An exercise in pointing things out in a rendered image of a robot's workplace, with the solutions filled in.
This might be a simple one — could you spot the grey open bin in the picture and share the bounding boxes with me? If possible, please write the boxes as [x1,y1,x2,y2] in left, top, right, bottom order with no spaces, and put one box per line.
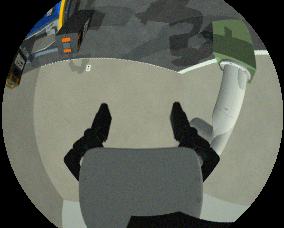
[23,17,59,55]

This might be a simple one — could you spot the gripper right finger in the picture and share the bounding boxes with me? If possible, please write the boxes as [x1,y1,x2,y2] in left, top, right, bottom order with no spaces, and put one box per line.
[170,102,220,182]

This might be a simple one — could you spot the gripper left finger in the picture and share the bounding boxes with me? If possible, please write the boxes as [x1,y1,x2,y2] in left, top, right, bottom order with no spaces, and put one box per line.
[64,103,112,182]

